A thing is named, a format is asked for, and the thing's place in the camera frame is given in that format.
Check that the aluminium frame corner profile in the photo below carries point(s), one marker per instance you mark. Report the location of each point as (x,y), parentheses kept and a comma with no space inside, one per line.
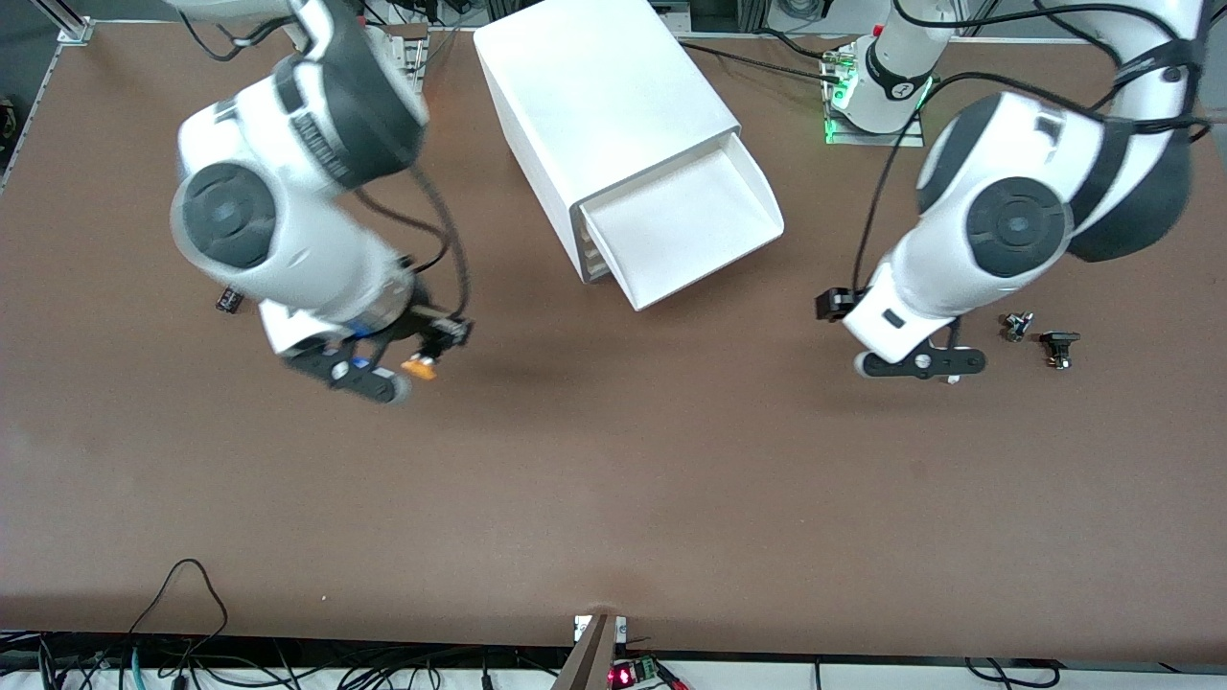
(67,24)

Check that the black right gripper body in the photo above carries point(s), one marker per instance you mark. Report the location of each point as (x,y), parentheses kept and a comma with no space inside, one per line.
(419,322)

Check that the circuit board with red light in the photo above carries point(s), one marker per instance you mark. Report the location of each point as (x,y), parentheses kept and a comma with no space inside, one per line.
(637,671)

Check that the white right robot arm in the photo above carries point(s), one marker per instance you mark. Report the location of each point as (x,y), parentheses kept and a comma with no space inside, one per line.
(288,240)

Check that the small black terminal block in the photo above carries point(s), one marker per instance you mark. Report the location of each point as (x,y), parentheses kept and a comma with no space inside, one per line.
(228,302)

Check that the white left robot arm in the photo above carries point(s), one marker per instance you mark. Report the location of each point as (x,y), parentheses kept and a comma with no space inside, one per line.
(1016,220)

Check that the orange-capped push button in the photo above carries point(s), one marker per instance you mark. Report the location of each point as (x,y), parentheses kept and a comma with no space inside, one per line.
(419,367)

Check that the small black switch part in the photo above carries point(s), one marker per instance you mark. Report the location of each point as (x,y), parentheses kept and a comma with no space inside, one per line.
(1058,345)

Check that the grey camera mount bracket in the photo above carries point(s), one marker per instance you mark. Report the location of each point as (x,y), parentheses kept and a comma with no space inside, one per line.
(590,656)

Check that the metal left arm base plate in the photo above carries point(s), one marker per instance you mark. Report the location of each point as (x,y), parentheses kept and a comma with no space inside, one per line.
(863,138)

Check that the small metal switch part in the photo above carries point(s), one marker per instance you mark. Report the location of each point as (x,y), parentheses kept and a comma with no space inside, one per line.
(1016,327)

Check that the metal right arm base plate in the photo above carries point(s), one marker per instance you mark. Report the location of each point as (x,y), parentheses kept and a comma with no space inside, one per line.
(412,53)

